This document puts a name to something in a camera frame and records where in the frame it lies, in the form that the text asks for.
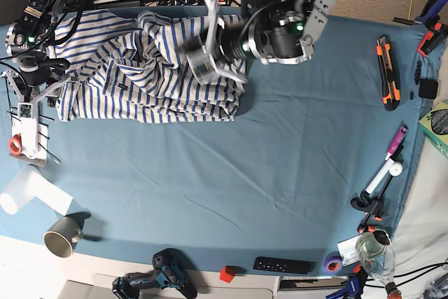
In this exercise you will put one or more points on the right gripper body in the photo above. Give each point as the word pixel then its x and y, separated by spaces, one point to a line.
pixel 35 78

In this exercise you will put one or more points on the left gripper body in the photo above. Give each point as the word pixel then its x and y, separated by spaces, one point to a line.
pixel 221 42

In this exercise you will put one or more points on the blue white striped T-shirt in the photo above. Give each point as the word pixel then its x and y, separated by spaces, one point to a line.
pixel 131 68

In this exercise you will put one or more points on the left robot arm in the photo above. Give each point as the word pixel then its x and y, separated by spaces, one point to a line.
pixel 282 31

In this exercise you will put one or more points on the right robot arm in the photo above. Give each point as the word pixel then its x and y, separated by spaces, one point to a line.
pixel 27 44

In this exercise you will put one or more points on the white plastic box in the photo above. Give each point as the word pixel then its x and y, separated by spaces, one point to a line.
pixel 30 136

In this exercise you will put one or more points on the red tape roll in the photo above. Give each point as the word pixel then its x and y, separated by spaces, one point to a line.
pixel 15 145

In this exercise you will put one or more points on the translucent white plastic cup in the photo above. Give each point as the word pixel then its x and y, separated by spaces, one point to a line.
pixel 29 184

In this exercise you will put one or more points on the grey ceramic mug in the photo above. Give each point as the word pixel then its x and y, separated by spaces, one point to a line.
pixel 63 236

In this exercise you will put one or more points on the blue table cloth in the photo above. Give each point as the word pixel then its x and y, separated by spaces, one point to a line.
pixel 276 181

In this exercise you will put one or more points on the orange black utility knife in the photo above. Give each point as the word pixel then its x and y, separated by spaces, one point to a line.
pixel 390 80

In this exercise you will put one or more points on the purple glue tube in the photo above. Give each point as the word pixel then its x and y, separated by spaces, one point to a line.
pixel 396 141

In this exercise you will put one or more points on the white marker pen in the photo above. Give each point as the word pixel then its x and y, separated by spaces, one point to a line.
pixel 391 166

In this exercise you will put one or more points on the black small block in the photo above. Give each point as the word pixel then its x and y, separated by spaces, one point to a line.
pixel 428 88

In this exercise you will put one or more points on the black teal power drill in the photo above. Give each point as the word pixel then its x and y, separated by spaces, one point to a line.
pixel 167 273

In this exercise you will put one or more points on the red black spring clamp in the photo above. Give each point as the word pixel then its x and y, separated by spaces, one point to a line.
pixel 432 39

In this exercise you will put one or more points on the black orange bar clamp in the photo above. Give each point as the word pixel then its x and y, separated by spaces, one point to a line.
pixel 372 207

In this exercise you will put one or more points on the green cardboard box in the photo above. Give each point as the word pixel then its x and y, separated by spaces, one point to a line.
pixel 435 126

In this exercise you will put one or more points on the red cube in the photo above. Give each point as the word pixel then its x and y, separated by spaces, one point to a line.
pixel 227 274

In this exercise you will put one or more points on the black remote control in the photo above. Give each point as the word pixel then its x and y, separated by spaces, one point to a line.
pixel 280 265

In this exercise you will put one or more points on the white paper card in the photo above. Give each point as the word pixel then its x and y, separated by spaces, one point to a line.
pixel 347 251

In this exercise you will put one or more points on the purple tape roll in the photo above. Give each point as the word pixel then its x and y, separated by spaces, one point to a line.
pixel 333 263

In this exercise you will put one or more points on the clear plastic bottle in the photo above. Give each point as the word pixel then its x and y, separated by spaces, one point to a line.
pixel 377 258

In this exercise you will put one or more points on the blue spring clamp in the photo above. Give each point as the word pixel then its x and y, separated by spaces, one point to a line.
pixel 353 289

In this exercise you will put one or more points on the black cable tie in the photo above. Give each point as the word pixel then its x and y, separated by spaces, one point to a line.
pixel 9 99

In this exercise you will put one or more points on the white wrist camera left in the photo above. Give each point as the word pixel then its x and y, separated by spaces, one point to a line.
pixel 201 66

